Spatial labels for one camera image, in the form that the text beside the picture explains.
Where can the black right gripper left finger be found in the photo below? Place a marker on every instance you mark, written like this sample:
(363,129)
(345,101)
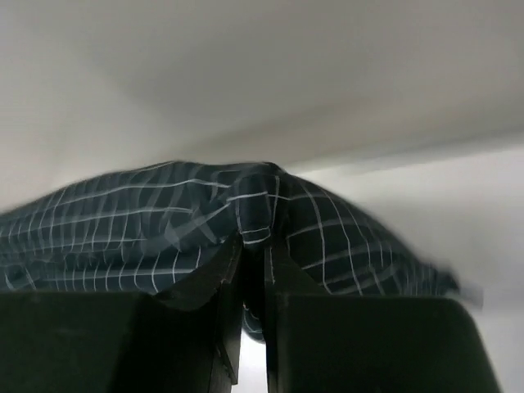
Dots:
(186,339)

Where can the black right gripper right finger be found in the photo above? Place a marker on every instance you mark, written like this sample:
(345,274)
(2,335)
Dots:
(316,342)

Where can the dark plaid pillowcase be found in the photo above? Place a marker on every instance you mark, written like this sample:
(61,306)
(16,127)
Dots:
(146,229)

